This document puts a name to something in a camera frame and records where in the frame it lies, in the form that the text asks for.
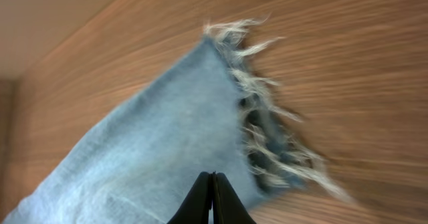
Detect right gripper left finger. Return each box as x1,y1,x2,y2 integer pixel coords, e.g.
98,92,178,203
168,172,213,224

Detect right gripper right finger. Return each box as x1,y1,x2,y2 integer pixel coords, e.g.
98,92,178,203
213,173,255,224

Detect light blue denim jeans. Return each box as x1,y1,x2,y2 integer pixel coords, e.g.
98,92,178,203
5,19,350,223

